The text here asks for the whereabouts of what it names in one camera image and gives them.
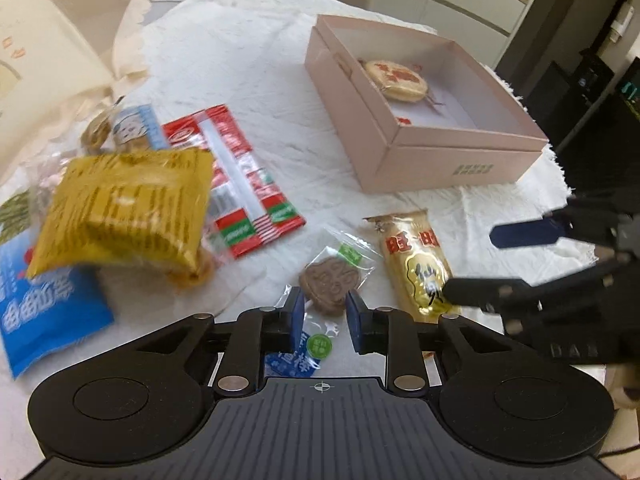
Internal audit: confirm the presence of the brown cookie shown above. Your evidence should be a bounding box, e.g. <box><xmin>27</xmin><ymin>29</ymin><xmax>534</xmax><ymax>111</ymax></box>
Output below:
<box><xmin>272</xmin><ymin>227</ymin><xmax>376</xmax><ymax>322</ymax></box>

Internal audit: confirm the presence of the blue seaweed snack packet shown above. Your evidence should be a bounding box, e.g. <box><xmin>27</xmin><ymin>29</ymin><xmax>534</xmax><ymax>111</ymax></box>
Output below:
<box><xmin>0</xmin><ymin>190</ymin><xmax>115</xmax><ymax>380</ymax></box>

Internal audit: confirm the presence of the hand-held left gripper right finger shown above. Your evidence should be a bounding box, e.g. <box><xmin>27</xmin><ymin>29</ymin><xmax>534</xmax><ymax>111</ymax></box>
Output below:
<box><xmin>345</xmin><ymin>292</ymin><xmax>507</xmax><ymax>396</ymax></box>

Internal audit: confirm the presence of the red white green snack packet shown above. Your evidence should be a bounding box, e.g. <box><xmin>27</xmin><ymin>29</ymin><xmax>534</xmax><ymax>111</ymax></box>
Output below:
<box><xmin>162</xmin><ymin>105</ymin><xmax>307</xmax><ymax>261</ymax></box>

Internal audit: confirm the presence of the gold foil snack packet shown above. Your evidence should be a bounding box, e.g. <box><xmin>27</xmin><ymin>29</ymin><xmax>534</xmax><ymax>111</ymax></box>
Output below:
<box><xmin>363</xmin><ymin>208</ymin><xmax>461</xmax><ymax>323</ymax></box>

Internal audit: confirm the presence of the white textured tablecloth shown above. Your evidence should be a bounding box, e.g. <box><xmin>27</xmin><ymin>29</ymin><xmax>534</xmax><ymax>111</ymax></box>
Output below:
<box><xmin>0</xmin><ymin>0</ymin><xmax>600</xmax><ymax>383</ymax></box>

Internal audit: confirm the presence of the dark electronics rack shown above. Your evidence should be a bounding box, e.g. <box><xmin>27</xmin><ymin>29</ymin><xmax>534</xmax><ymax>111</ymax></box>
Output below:
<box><xmin>500</xmin><ymin>0</ymin><xmax>640</xmax><ymax>196</ymax></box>

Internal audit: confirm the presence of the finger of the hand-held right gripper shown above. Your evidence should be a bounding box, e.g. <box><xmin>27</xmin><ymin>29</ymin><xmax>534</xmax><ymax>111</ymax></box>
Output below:
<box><xmin>444</xmin><ymin>276</ymin><xmax>618</xmax><ymax>328</ymax></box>
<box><xmin>490</xmin><ymin>195</ymin><xmax>633</xmax><ymax>261</ymax></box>

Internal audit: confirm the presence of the small blue snack packet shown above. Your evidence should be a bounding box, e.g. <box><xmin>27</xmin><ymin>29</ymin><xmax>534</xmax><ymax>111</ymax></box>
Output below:
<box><xmin>264</xmin><ymin>321</ymin><xmax>333</xmax><ymax>378</ymax></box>

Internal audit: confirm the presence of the white cabinet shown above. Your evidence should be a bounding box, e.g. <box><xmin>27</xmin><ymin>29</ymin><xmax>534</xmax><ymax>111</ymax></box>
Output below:
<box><xmin>375</xmin><ymin>0</ymin><xmax>535</xmax><ymax>68</ymax></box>

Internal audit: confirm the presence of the cream cartoon print bag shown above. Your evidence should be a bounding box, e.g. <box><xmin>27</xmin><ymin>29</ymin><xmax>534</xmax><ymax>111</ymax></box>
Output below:
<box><xmin>0</xmin><ymin>0</ymin><xmax>151</xmax><ymax>128</ymax></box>

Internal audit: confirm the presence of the bread stick packet blue label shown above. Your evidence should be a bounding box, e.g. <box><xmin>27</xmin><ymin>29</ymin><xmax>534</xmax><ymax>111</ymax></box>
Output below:
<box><xmin>81</xmin><ymin>97</ymin><xmax>171</xmax><ymax>158</ymax></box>

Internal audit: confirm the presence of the yellow striped snack packet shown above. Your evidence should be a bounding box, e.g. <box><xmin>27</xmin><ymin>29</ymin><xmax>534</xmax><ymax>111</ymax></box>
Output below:
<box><xmin>25</xmin><ymin>149</ymin><xmax>217</xmax><ymax>288</ymax></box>

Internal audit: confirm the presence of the round red-print rice cracker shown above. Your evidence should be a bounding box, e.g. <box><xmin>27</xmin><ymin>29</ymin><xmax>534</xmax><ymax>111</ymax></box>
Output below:
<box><xmin>362</xmin><ymin>60</ymin><xmax>430</xmax><ymax>103</ymax></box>

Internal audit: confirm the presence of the pink cardboard box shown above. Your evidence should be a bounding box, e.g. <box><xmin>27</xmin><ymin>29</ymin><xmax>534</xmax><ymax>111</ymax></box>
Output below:
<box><xmin>305</xmin><ymin>14</ymin><xmax>550</xmax><ymax>195</ymax></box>

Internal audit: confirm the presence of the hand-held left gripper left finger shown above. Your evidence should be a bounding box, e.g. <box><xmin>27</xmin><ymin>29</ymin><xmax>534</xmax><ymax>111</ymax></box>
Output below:
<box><xmin>132</xmin><ymin>287</ymin><xmax>306</xmax><ymax>396</ymax></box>

